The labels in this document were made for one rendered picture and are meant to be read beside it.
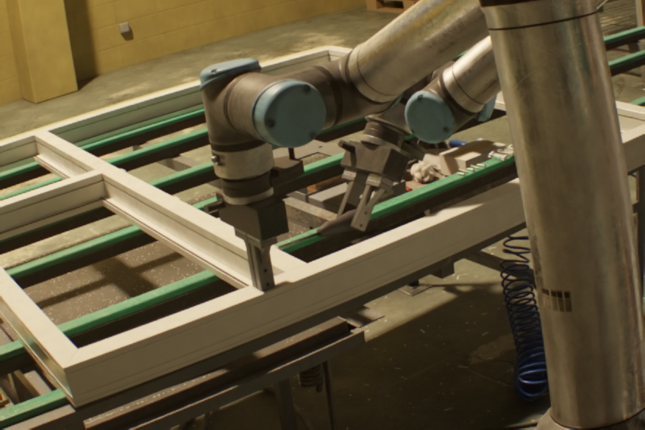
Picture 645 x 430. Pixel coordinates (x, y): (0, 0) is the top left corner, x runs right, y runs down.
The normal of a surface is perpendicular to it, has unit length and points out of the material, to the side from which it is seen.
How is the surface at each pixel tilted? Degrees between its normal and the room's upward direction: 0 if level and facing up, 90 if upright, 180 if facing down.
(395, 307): 0
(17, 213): 90
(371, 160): 53
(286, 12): 90
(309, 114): 90
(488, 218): 90
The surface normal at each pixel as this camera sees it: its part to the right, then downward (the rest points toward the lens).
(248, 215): -0.82, 0.29
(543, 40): -0.29, 0.25
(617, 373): 0.11, 0.17
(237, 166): -0.08, 0.34
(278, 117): 0.48, 0.23
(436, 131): -0.54, 0.40
